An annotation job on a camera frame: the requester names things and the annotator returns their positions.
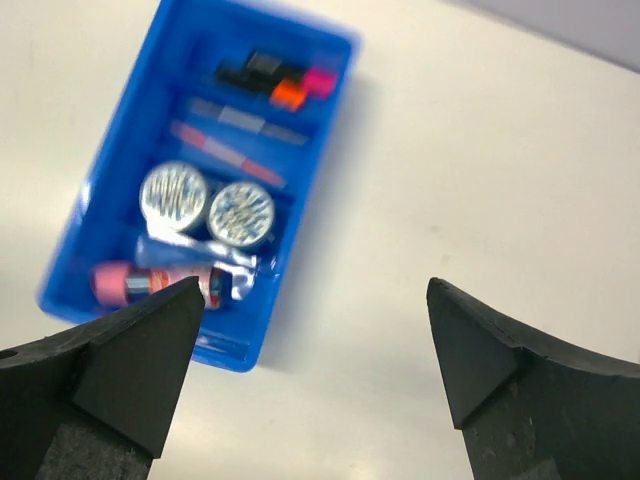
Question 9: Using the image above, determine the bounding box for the orange thin pen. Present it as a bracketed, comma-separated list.
[170, 121, 286, 188]

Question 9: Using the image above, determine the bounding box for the pink capped black highlighter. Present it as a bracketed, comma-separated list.
[243, 50, 339, 99]

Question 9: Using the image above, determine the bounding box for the blue plastic compartment tray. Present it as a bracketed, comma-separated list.
[38, 1, 357, 373]

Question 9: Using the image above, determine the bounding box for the orange capped black highlighter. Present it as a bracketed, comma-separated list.
[214, 65, 309, 112]

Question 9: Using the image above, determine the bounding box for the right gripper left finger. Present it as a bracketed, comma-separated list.
[1, 277, 204, 479]

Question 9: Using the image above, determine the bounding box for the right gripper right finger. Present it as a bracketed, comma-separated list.
[426, 278, 639, 479]

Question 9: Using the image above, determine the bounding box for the blue tape roll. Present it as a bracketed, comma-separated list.
[206, 181, 276, 250]
[139, 161, 211, 233]

